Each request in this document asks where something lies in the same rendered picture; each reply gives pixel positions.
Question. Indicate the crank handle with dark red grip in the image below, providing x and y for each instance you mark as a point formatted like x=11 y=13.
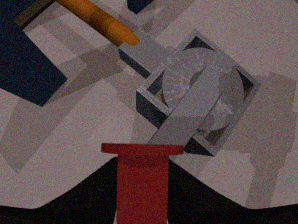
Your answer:
x=142 y=172

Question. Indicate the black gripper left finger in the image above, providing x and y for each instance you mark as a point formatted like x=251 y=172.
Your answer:
x=94 y=201

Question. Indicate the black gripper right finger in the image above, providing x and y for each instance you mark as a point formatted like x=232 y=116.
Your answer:
x=193 y=202

